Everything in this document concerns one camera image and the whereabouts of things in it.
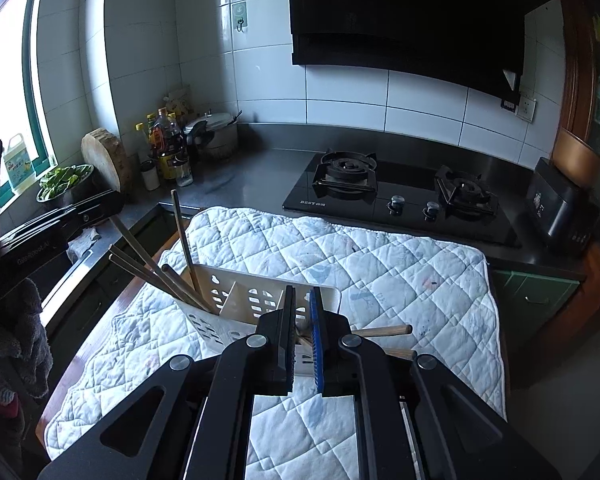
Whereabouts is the wall socket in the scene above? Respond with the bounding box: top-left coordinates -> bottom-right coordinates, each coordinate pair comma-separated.
500,87 -> 537,124

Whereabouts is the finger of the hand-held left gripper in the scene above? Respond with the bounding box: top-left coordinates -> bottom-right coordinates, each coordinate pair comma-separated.
0,189 -> 127,252

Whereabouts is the white plastic utensil holder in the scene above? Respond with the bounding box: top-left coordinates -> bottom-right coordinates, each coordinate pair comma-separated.
172,262 -> 342,362

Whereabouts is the slanted slim wooden chopstick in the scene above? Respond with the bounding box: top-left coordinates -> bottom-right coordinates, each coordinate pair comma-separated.
352,324 -> 414,339

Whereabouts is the crumpled white rag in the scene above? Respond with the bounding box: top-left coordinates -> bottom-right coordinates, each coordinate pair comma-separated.
67,227 -> 102,262

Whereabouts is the round wooden cutting board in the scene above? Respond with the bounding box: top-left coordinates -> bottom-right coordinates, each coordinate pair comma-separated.
81,128 -> 131,197

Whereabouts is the steel pot with lid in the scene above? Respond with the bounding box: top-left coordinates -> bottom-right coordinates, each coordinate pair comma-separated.
184,109 -> 244,164

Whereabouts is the white quilted cloth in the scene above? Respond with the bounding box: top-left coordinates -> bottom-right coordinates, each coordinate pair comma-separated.
45,205 -> 509,480

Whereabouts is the white detergent jug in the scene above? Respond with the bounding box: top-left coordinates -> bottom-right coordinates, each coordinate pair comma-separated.
2,133 -> 36,194

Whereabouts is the bunch of light wooden chopsticks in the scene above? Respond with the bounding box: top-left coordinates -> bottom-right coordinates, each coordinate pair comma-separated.
107,215 -> 415,362

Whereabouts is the wall hook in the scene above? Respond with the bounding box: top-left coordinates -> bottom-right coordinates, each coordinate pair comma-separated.
230,1 -> 249,34

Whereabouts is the green base cabinet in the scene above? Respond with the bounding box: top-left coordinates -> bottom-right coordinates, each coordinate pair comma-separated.
489,266 -> 582,362

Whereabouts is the black gas stove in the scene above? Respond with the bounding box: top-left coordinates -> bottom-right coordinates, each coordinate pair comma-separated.
282,148 -> 524,249

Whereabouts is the yellow cap oil bottle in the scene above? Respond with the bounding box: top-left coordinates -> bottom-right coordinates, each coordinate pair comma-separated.
134,122 -> 151,162

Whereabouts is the small white jar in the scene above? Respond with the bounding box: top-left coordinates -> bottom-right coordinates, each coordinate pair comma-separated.
140,160 -> 161,191

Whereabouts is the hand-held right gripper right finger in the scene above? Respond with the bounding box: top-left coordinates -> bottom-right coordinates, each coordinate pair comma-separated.
309,286 -> 561,480

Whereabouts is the black countertop appliance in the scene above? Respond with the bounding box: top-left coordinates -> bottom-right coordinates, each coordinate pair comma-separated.
524,157 -> 600,257

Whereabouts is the dark thick wooden chopstick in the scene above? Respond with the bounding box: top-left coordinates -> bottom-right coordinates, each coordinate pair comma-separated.
160,262 -> 218,315

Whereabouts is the green framed window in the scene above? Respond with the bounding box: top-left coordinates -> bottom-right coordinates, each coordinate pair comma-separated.
0,0 -> 57,217

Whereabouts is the bowl of green vegetables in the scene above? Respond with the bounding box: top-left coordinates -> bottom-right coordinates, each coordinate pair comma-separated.
36,163 -> 96,212

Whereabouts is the dark sauce bottle yellow label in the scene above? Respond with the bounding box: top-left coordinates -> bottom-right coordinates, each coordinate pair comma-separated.
157,109 -> 189,181

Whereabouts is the small glass jar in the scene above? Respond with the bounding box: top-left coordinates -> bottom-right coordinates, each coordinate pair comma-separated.
174,157 -> 195,187

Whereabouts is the tall upright wooden chopstick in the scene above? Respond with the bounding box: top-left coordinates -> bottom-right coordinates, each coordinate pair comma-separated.
171,188 -> 201,295

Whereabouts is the black range hood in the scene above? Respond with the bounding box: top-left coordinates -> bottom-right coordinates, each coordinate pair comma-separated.
277,0 -> 557,107

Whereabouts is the wooden glass door cabinet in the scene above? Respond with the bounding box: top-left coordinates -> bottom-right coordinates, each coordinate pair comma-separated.
551,0 -> 600,187

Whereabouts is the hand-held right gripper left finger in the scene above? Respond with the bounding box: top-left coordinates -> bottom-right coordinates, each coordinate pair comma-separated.
39,285 -> 297,480

